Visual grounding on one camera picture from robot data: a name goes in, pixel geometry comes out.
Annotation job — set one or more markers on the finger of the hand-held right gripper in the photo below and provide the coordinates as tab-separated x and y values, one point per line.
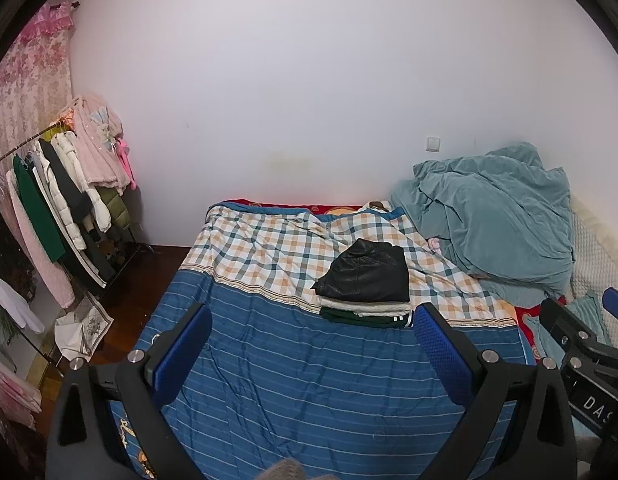
616	302
564	322

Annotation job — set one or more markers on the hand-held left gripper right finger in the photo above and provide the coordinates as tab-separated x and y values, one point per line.
441	355

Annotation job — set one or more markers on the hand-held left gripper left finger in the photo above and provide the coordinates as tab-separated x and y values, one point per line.
184	355

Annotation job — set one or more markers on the black leather jacket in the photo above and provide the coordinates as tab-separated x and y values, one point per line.
369	270

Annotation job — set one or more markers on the metal clothes rack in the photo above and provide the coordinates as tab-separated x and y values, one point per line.
126	255

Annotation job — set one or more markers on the teal pillow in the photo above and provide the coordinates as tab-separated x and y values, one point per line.
586	315

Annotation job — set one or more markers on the white quilted headboard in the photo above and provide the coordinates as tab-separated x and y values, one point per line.
596	255

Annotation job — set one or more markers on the green folded striped-cuff garment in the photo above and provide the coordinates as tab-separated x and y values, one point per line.
359	320

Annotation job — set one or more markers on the white fluffy folded garment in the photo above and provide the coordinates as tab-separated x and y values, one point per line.
364	306

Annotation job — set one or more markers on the white paper bag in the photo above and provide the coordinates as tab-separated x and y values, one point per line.
84	327

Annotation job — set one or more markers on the blue striped plaid duvet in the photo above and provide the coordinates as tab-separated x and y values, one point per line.
289	375

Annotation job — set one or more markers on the teal blanket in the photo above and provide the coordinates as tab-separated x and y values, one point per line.
494	210

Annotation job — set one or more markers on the olive puffer jacket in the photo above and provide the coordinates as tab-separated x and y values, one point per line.
114	210

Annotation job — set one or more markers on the pink plush robe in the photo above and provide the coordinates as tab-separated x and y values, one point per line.
44	265

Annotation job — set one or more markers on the pink floral cloth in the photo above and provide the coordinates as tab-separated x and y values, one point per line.
11	390

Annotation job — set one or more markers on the white hanging garment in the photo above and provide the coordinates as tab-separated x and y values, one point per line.
14	300

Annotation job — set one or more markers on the hot pink garment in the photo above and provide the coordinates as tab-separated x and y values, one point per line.
126	165

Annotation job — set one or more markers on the black hanging coat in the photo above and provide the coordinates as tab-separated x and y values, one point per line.
64	185

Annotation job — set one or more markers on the green hanging coat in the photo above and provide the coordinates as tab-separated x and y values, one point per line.
36	205

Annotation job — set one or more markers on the pink fluffy coat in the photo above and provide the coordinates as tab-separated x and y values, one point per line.
96	150

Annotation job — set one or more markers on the white puffer jacket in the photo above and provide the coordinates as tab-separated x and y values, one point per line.
69	160

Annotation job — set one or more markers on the pink floral curtain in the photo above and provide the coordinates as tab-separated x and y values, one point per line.
34	85

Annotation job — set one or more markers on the white wall switch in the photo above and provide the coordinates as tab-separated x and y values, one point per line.
433	143

